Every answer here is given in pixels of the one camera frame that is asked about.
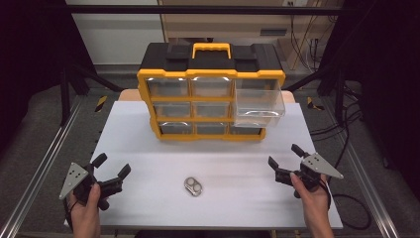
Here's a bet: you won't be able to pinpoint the yellow black striped tape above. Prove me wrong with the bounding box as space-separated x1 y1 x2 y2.
306 96 326 111
94 95 109 113

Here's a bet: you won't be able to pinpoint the bundle of black floor cables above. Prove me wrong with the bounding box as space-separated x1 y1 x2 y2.
309 82 365 171

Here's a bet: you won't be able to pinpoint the small metal ring object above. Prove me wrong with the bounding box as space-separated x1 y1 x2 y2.
183 177 204 197

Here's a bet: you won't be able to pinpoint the person's left hand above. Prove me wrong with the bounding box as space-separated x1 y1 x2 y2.
67 182 102 230

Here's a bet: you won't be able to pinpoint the aluminium frame rail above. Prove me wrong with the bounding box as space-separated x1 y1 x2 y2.
343 142 401 238
0 95 84 238

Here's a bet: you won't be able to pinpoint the hanging background cables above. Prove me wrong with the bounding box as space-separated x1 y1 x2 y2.
288 14 321 71

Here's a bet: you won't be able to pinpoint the black frame strut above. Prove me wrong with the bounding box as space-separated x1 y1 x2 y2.
59 62 124 127
282 62 348 124

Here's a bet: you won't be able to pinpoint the dark curtain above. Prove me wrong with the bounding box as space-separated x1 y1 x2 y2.
0 0 97 152
319 0 420 194

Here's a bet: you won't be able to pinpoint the yellow black organizer cabinet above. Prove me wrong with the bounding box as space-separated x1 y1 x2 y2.
137 42 286 143

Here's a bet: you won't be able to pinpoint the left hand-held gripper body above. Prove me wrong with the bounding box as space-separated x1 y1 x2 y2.
58 162 124 211

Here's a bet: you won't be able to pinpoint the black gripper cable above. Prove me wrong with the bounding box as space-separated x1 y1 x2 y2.
318 179 372 231
62 197 79 231

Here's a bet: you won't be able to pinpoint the person's right hand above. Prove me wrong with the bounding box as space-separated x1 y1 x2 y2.
290 172 331 221

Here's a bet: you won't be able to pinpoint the group of clear organizer drawers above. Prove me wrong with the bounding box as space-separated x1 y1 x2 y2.
145 76 265 136

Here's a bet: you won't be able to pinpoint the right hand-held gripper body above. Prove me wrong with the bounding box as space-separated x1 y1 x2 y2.
275 152 345 191

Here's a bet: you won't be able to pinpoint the clear plastic drawer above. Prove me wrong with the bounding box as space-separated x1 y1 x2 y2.
234 78 286 129

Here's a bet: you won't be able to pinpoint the yellow carry handle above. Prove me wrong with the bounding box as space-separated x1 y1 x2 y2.
191 42 232 60

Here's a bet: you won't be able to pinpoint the black horizontal frame bar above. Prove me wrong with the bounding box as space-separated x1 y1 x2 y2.
64 4 351 16

